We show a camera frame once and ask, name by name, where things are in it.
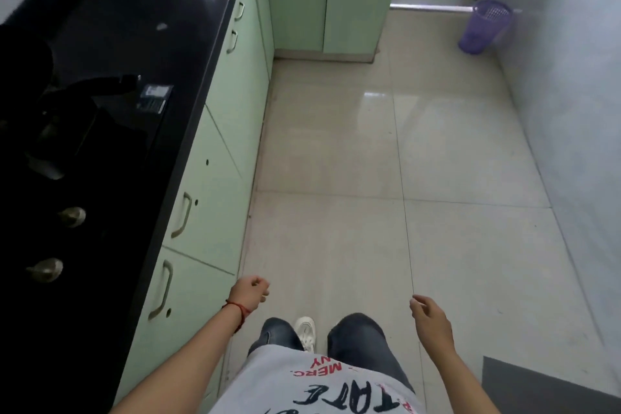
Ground purple plastic waste bin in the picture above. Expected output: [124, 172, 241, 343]
[457, 0, 516, 56]

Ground red string bracelet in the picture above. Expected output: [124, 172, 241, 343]
[222, 300, 251, 334]

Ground person's left hand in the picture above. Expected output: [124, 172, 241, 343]
[226, 275, 270, 315]

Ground dark blue jeans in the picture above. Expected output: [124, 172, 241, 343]
[247, 312, 416, 393]

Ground person's right hand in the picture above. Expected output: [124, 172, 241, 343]
[409, 294, 456, 359]

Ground white printed t-shirt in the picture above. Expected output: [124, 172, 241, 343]
[208, 344, 426, 414]

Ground person's right forearm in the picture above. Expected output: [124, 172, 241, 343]
[426, 348, 501, 414]

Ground person's left forearm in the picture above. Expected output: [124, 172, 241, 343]
[109, 307, 246, 414]

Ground white sneaker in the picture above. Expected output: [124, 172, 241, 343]
[294, 316, 317, 354]

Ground grey floor mat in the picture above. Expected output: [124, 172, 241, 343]
[481, 356, 621, 414]

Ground metal door rail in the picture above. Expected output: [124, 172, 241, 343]
[389, 3, 476, 13]

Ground black wok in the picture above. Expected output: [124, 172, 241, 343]
[0, 32, 142, 109]

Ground metal stove knob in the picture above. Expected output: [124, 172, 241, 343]
[58, 206, 87, 228]
[27, 258, 65, 283]

